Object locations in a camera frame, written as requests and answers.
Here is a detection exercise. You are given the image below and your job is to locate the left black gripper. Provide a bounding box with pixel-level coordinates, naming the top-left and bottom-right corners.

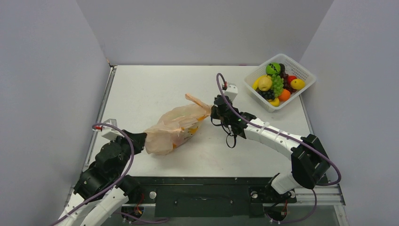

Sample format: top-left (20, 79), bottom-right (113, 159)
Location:
top-left (112, 129), bottom-right (147, 177)

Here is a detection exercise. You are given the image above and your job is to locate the orange translucent plastic bag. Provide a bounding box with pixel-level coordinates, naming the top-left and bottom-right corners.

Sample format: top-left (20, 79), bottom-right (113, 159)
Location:
top-left (144, 93), bottom-right (211, 155)

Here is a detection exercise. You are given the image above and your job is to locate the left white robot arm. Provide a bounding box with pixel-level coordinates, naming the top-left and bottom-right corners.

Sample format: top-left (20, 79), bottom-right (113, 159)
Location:
top-left (53, 130), bottom-right (147, 226)

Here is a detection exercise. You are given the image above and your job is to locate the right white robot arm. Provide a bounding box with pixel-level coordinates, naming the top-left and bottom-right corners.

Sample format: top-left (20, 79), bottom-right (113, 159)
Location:
top-left (211, 95), bottom-right (330, 201)

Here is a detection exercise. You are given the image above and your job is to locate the orange fake orange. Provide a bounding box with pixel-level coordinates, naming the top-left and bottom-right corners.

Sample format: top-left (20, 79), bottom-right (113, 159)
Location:
top-left (278, 89), bottom-right (291, 102)

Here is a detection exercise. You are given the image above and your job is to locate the yellow banana in basket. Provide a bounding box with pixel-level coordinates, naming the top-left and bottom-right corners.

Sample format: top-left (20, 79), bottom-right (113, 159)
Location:
top-left (252, 75), bottom-right (267, 90)

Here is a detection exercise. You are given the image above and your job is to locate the dark blue grape bunch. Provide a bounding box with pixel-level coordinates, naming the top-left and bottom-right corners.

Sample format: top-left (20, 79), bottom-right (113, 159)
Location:
top-left (257, 89), bottom-right (275, 102)

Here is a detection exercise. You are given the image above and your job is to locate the yellow pear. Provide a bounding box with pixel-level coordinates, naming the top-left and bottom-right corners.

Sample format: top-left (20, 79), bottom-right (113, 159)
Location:
top-left (258, 76), bottom-right (272, 91)

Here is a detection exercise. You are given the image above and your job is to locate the small yellow fruit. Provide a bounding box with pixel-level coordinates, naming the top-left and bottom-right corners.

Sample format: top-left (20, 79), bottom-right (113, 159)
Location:
top-left (268, 97), bottom-right (280, 107)

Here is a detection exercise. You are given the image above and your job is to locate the green grape bunch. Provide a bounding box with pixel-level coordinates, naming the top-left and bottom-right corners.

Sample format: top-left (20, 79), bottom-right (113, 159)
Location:
top-left (271, 75), bottom-right (284, 97)

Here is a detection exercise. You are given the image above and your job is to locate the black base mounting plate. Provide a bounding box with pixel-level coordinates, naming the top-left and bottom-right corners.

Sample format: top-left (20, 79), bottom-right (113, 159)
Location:
top-left (123, 176), bottom-right (314, 218)

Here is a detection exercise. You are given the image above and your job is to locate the green ball with black line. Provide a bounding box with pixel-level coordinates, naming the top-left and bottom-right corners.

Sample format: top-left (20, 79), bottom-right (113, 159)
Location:
top-left (265, 62), bottom-right (281, 75)

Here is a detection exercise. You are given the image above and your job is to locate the dark red grape bunch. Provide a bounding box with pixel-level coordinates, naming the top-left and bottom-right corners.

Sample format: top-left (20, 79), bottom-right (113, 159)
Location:
top-left (279, 64), bottom-right (296, 94)

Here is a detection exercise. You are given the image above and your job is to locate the small red fruit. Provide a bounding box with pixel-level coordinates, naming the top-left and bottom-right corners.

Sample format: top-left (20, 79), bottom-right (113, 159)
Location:
top-left (287, 75), bottom-right (297, 84)

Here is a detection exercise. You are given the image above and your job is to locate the yellow lemon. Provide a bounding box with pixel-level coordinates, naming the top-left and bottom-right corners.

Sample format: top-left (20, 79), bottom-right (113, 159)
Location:
top-left (290, 79), bottom-right (306, 90)

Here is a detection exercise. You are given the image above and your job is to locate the white plastic basket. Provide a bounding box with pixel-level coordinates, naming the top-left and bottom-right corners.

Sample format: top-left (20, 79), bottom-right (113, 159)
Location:
top-left (244, 54), bottom-right (316, 112)

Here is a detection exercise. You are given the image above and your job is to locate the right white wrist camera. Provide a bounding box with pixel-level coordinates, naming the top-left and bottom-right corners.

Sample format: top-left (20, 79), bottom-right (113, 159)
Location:
top-left (222, 82), bottom-right (238, 102)

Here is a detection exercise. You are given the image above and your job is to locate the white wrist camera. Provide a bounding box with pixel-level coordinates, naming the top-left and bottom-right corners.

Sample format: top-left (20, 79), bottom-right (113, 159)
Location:
top-left (222, 82), bottom-right (238, 102)
top-left (92, 119), bottom-right (123, 141)

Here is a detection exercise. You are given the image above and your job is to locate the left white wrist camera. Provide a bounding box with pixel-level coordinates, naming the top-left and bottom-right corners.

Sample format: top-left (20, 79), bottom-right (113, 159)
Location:
top-left (92, 119), bottom-right (123, 141)

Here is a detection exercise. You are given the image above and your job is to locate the aluminium rail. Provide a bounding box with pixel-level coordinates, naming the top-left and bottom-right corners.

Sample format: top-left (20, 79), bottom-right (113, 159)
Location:
top-left (294, 185), bottom-right (346, 206)

